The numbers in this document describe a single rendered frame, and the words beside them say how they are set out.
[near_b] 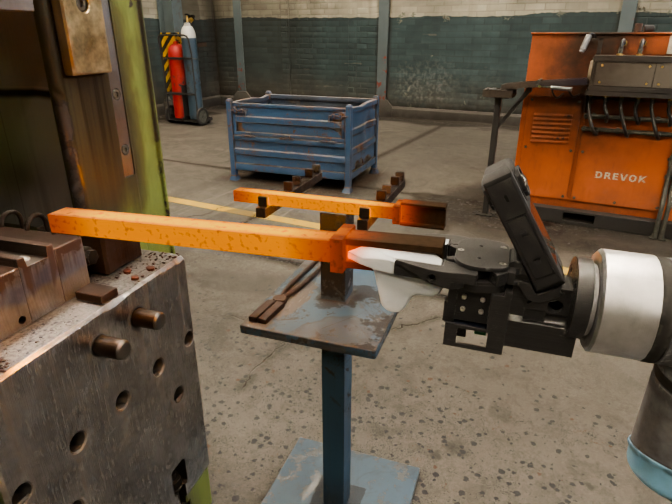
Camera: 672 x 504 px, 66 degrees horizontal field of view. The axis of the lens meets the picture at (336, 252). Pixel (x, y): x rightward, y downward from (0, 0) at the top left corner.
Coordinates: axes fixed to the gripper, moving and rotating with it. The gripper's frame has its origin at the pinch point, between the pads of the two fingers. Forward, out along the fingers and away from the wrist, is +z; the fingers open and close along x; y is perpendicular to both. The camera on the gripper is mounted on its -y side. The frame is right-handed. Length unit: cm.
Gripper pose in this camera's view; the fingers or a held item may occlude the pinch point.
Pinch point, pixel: (364, 244)
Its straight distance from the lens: 50.2
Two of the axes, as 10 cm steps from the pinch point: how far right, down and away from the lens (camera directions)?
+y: -0.3, 9.2, 3.8
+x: 3.0, -3.6, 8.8
